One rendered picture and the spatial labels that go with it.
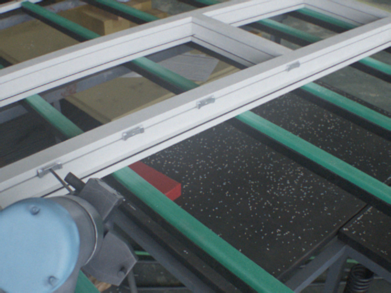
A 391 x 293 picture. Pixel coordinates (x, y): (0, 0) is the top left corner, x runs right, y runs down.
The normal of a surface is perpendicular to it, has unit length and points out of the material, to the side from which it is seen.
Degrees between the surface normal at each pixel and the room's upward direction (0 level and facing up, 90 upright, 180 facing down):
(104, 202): 52
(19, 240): 47
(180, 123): 90
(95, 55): 90
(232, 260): 0
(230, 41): 90
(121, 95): 0
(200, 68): 0
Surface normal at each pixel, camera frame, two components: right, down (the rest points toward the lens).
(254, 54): -0.76, 0.37
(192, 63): 0.00, -0.82
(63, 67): 0.65, 0.44
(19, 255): 0.03, -0.14
